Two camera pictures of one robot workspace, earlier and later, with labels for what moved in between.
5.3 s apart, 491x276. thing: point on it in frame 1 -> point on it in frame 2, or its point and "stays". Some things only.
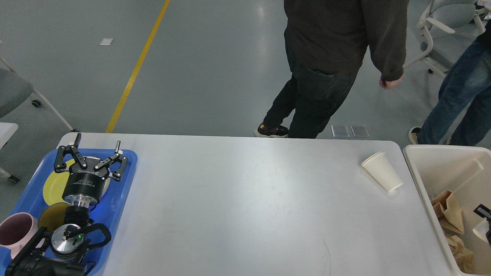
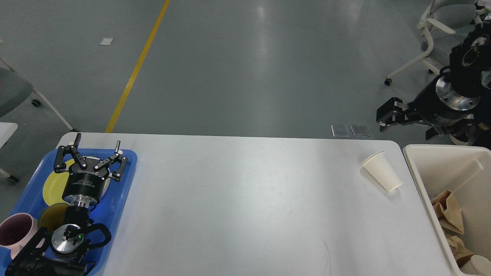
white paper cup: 481,229 -> 482,265
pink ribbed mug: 16,230 stays
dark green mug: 53,216 stays
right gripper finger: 483,211 -> 388,113
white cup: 379,164 stays
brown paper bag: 449,211 stays
